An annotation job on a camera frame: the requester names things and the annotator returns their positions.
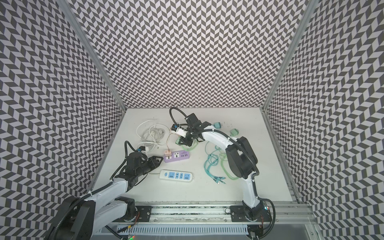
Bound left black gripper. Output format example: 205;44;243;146
136;155;164;177

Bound pink charger plug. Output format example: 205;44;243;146
165;150;172;159

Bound green multi-head cable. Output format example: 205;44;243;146
179;139;239;181

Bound purple power strip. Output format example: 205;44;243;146
164;151;190;163

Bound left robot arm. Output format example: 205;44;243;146
44;141;164;240

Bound teal charger plug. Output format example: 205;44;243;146
213;122;222;129

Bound green charger plug far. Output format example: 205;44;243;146
230;129;239;137

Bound white blue power strip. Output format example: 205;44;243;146
159;170;194;183

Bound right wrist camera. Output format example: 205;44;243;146
171;124;187;137

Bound white coiled power cords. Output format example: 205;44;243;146
136;119;171;151

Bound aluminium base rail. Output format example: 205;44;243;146
136;202;317;226

